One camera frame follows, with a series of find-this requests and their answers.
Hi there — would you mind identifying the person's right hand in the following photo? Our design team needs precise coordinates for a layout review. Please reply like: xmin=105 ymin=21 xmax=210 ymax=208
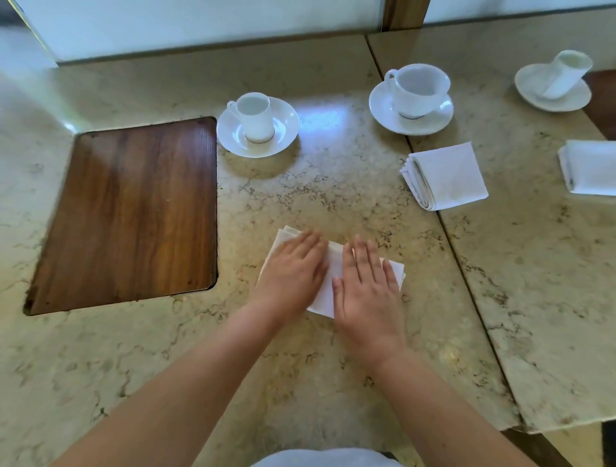
xmin=331 ymin=235 xmax=410 ymax=367

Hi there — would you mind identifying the person's left hand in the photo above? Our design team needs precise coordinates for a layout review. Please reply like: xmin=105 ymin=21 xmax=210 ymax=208
xmin=249 ymin=229 xmax=331 ymax=332

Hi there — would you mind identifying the white cloth napkin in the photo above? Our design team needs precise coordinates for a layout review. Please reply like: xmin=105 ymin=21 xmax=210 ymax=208
xmin=258 ymin=225 xmax=406 ymax=319
xmin=399 ymin=141 xmax=490 ymax=212
xmin=557 ymin=140 xmax=616 ymax=197

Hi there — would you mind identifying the person's right forearm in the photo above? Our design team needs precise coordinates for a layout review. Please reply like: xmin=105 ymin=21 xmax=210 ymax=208
xmin=370 ymin=349 xmax=538 ymax=467

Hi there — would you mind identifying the person's left forearm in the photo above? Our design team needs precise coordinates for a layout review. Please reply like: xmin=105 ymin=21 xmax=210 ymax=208
xmin=49 ymin=301 xmax=286 ymax=467

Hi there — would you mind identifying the white saucer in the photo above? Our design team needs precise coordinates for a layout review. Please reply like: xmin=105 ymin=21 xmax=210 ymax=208
xmin=217 ymin=96 xmax=300 ymax=159
xmin=514 ymin=63 xmax=593 ymax=113
xmin=369 ymin=81 xmax=454 ymax=136

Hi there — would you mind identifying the small straight white cup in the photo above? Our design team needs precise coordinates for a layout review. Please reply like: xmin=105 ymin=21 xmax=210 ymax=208
xmin=227 ymin=92 xmax=276 ymax=144

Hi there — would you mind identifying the brown wooden board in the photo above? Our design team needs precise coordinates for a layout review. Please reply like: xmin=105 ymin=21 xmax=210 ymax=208
xmin=23 ymin=116 xmax=218 ymax=317

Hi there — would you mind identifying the person's white clothing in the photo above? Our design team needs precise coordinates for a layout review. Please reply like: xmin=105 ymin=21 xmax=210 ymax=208
xmin=250 ymin=448 xmax=403 ymax=467

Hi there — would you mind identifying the wide round white cup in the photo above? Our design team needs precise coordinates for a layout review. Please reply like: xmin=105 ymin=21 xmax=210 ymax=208
xmin=383 ymin=64 xmax=451 ymax=120

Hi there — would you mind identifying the tall narrow white cup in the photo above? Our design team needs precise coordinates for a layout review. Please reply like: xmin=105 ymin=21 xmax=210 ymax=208
xmin=541 ymin=49 xmax=594 ymax=101

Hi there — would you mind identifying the brown wooden post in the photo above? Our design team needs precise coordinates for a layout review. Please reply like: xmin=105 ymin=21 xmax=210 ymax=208
xmin=381 ymin=0 xmax=431 ymax=32

